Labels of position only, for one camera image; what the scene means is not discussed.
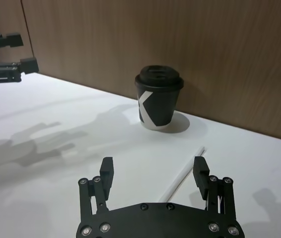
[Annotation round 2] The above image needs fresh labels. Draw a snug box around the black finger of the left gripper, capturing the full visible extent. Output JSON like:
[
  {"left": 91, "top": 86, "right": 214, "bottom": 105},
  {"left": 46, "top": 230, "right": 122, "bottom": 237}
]
[
  {"left": 0, "top": 31, "right": 24, "bottom": 53},
  {"left": 0, "top": 57, "right": 40, "bottom": 83}
]

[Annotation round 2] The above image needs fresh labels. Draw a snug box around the black paper cup white mark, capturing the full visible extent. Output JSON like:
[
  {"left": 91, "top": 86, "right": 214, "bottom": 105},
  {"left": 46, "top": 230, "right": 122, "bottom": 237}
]
[{"left": 137, "top": 85, "right": 180, "bottom": 131}]

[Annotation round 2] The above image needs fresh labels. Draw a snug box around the black plastic cup lid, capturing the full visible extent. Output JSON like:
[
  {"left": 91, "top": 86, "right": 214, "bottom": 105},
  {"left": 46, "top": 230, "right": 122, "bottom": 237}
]
[{"left": 134, "top": 64, "right": 183, "bottom": 91}]

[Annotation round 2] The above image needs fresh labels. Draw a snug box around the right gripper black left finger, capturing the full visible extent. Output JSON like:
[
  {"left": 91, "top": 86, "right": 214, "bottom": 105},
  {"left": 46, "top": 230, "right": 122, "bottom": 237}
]
[{"left": 77, "top": 157, "right": 116, "bottom": 225}]

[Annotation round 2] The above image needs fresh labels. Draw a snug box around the white paper-wrapped straw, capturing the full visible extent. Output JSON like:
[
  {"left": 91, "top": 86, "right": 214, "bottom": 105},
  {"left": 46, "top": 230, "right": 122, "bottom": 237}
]
[{"left": 158, "top": 145, "right": 207, "bottom": 202}]

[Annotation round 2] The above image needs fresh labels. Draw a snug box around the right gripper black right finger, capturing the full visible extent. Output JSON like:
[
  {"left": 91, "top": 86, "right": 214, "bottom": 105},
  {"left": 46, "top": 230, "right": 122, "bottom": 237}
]
[{"left": 193, "top": 156, "right": 236, "bottom": 224}]

